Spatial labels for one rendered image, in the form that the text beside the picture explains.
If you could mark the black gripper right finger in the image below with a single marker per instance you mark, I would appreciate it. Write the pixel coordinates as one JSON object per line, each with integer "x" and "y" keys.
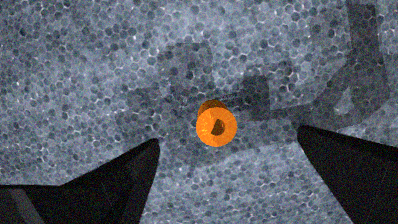
{"x": 362, "y": 175}

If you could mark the orange knob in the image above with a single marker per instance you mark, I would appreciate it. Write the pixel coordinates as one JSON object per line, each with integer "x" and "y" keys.
{"x": 216, "y": 125}

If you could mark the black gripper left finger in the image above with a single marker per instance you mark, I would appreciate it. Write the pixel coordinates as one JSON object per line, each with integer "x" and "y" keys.
{"x": 114, "y": 193}

